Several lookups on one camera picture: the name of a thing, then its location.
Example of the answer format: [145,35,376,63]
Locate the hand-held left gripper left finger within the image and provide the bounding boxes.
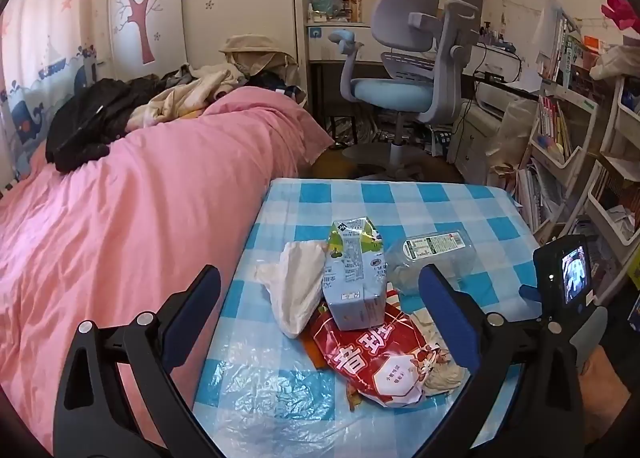
[52,264,222,458]

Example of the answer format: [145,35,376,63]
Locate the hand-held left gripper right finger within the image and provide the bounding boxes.
[418,264,586,458]

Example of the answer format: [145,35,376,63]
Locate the beige paper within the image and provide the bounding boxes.
[422,348,468,394]

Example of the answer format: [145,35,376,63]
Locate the clear plastic bottle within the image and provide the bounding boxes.
[385,232,478,296]

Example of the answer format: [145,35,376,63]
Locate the red snack bag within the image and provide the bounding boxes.
[305,305,451,409]

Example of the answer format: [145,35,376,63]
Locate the light blue milk carton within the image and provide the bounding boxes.
[322,217,390,331]

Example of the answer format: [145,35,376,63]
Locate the white plastic bag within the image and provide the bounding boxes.
[255,240,328,339]

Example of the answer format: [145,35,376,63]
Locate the person's right hand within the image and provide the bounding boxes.
[580,345,633,444]

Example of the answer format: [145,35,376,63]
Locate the blue checked tablecloth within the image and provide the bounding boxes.
[192,178,543,458]

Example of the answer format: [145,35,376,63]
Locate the pink bed blanket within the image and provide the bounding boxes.
[0,87,335,454]

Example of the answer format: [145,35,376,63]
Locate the translucent plastic bag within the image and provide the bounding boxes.
[492,98,538,174]

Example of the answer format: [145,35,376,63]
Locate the row of books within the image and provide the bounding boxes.
[535,95,573,164]

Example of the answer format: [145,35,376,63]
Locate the white drawer cabinet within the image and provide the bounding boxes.
[447,98,503,184]

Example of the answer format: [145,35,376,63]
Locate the white book cart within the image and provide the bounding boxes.
[515,73,608,239]
[582,73,640,289]

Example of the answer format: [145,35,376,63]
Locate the white printer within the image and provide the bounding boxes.
[472,45,543,116]

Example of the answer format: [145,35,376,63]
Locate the black jacket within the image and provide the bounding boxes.
[45,78,166,174]

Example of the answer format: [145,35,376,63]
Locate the cream crumpled clothing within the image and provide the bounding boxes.
[125,63,251,131]

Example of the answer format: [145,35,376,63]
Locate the grey and blue desk chair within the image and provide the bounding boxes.
[327,0,486,181]

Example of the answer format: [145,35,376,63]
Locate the khaki garment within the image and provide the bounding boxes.
[220,35,298,84]

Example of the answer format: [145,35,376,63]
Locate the pink paper flower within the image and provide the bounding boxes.
[600,0,640,33]

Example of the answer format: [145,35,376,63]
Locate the white desk with shelves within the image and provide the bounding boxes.
[290,0,502,149]

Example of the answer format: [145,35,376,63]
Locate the beige clothes on bed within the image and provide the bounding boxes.
[107,0,190,84]

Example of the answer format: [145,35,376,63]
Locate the whale print curtain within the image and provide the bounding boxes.
[0,0,112,184]

